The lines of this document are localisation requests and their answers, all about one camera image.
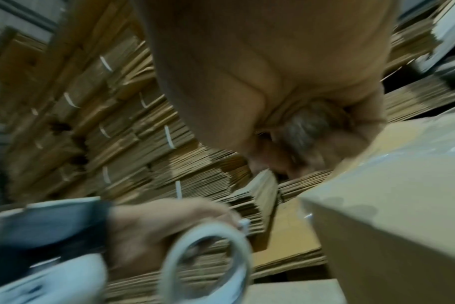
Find person's left hand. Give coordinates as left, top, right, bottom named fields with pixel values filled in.
left=107, top=197, right=251, bottom=281

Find person's right hand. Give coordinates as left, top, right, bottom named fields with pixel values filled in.
left=131, top=0, right=402, bottom=179

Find clear tape roll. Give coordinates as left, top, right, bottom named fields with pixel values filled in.
left=157, top=219, right=256, bottom=304

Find brown cardboard box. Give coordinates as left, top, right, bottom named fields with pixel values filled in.
left=297, top=111, right=455, bottom=304

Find stacks of flat cardboard bundles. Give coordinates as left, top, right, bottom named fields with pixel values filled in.
left=0, top=0, right=455, bottom=301

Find black left wrist band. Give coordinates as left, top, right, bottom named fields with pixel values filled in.
left=0, top=198, right=115, bottom=291

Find yellow carton with blue print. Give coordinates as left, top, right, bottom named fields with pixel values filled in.
left=248, top=118, right=439, bottom=279

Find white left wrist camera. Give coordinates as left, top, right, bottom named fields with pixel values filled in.
left=0, top=253, right=110, bottom=304

